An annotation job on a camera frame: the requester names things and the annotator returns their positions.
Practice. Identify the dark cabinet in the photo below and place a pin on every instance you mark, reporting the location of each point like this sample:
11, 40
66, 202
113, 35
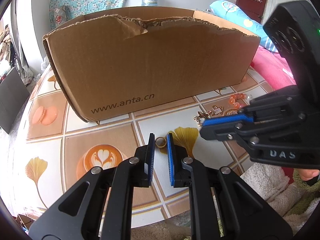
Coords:
11, 97

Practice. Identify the person's right forearm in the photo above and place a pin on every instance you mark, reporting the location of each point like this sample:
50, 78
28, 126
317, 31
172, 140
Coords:
302, 197

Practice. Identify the brown cardboard box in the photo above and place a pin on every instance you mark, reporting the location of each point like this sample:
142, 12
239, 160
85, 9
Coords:
150, 67

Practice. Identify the person's right hand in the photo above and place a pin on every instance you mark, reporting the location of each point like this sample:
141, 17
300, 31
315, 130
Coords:
308, 173

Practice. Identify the white fleece robe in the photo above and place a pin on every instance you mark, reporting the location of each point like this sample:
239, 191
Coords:
270, 180

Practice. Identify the leaf print tablecloth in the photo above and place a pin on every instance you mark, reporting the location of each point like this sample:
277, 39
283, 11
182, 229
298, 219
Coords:
100, 130

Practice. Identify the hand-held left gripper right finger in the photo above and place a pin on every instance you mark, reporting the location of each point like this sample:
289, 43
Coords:
170, 162

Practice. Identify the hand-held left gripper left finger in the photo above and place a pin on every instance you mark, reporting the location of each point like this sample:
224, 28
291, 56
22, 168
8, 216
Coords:
150, 160

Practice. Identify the blue cartoon pillow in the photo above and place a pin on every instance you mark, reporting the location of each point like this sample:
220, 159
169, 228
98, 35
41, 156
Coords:
237, 15

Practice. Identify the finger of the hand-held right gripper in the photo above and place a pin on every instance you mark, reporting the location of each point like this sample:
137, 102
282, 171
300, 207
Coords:
217, 132
225, 120

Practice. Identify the pink floral blanket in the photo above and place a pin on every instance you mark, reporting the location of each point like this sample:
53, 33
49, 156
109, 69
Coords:
272, 70

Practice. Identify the pile of clothes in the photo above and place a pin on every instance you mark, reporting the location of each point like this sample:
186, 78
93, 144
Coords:
7, 47

